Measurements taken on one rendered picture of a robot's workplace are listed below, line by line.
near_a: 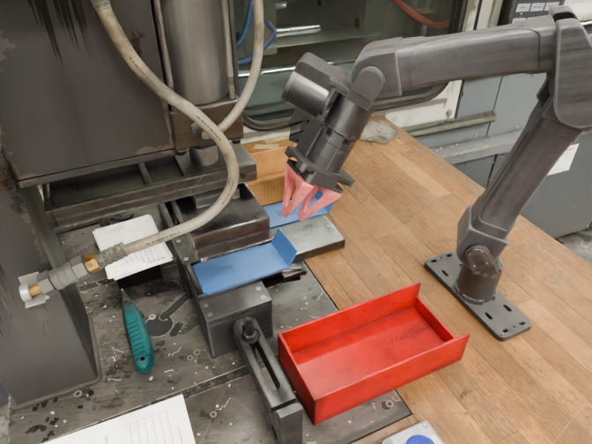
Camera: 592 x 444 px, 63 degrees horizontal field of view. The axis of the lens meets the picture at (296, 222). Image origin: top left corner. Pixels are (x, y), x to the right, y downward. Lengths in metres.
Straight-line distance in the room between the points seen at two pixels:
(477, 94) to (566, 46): 1.08
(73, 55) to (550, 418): 0.72
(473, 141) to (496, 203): 1.06
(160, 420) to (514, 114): 1.53
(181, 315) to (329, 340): 0.25
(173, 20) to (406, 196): 0.70
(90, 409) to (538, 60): 0.73
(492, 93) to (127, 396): 1.42
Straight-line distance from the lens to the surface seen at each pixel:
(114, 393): 0.77
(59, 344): 0.72
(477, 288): 0.85
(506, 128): 1.88
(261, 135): 1.34
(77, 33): 0.52
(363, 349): 0.77
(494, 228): 0.77
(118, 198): 0.62
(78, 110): 0.54
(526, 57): 0.66
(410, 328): 0.81
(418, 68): 0.66
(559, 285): 0.98
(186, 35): 0.56
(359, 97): 0.67
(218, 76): 0.59
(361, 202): 1.07
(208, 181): 0.63
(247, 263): 0.77
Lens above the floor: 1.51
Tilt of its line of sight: 38 degrees down
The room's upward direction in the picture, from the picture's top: straight up
